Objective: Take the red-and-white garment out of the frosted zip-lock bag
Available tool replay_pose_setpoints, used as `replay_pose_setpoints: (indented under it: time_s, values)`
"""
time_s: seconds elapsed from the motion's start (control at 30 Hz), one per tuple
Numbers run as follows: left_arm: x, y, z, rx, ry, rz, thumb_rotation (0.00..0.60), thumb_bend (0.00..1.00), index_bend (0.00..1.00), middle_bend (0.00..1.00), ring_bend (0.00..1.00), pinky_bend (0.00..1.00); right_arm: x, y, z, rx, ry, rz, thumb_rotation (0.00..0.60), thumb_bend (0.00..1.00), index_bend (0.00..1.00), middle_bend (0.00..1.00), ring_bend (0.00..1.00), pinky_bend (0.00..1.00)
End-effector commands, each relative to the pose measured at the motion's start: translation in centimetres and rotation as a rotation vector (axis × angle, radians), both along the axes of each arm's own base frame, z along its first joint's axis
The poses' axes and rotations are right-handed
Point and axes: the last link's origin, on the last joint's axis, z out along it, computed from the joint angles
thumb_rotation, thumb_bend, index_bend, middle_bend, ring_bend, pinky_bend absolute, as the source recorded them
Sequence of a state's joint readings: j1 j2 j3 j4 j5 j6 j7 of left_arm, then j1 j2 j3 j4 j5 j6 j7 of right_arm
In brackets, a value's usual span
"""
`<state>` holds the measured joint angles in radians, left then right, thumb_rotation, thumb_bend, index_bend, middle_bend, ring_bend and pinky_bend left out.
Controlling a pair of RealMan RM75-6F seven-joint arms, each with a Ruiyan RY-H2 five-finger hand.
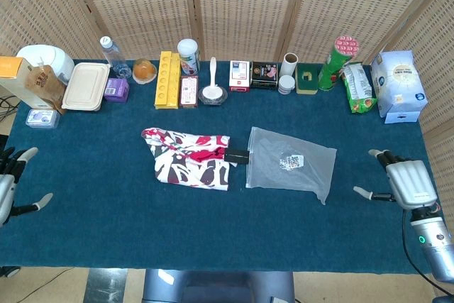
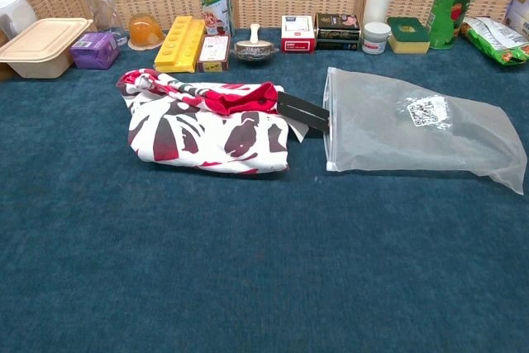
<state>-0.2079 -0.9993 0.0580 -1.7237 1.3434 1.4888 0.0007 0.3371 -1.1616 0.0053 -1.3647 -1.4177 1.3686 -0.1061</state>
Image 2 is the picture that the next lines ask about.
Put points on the white canister with green label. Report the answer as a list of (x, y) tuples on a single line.
[(215, 1)]

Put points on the green chips can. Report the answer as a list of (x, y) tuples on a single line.
[(450, 6)]

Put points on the white kitchen appliance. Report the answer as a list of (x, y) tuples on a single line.
[(14, 10)]

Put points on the green and yellow sponge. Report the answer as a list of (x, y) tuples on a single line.
[(409, 34)]

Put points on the purple carton box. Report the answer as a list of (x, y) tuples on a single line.
[(93, 51)]

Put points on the green snack bag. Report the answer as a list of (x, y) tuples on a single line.
[(492, 36)]

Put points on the orange jelly cup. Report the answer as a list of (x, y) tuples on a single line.
[(144, 30)]

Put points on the white paper roll tube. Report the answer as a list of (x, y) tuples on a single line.
[(377, 6)]

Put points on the small white jar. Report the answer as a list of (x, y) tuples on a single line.
[(375, 39)]

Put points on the frosted plastic zip bag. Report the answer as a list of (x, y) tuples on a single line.
[(372, 142)]

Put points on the blue table cloth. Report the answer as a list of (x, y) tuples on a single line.
[(82, 245)]

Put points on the yellow plastic egg tray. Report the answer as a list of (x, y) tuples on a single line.
[(177, 47)]

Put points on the patterned ceramic bowl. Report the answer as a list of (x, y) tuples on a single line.
[(254, 54)]

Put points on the red white patterned garment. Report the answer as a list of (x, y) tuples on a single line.
[(198, 142)]

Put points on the red and white box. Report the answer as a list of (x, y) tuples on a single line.
[(297, 32)]

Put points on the black clothing hang tag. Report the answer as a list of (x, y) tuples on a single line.
[(301, 111)]

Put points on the beige lidded food container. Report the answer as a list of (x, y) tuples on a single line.
[(41, 43)]

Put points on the dark red small carton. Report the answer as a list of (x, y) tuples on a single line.
[(213, 53)]

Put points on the white blue flour bag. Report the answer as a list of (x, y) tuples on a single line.
[(520, 10)]

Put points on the black printed box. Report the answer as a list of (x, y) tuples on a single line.
[(336, 30)]

